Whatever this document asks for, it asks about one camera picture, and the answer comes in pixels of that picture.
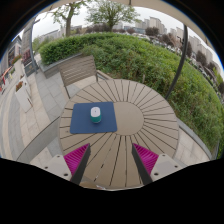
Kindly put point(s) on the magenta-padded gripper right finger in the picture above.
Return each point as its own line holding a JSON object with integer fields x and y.
{"x": 146, "y": 159}

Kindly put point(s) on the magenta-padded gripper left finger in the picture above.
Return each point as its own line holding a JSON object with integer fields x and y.
{"x": 76, "y": 159}

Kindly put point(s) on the white and teal computer mouse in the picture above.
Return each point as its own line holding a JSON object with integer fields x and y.
{"x": 95, "y": 114}

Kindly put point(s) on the blue rectangular mouse pad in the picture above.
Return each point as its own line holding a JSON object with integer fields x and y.
{"x": 80, "y": 121}

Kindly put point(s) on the brown slatted outdoor chair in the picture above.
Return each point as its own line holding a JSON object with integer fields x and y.
{"x": 78, "y": 70}

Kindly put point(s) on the green trimmed hedge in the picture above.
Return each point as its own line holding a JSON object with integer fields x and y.
{"x": 143, "y": 63}

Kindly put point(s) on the dark curved umbrella pole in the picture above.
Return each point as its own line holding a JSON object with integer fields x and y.
{"x": 180, "y": 60}

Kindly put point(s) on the distant apartment buildings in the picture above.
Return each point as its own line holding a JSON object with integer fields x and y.
{"x": 193, "y": 45}

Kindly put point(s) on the bare-trunked leaning tree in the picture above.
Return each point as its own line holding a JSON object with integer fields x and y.
{"x": 68, "y": 23}

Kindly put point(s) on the round leafy green tree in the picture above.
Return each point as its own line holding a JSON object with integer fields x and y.
{"x": 111, "y": 13}

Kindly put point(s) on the tall grey sign post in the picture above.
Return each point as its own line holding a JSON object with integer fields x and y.
{"x": 28, "y": 46}

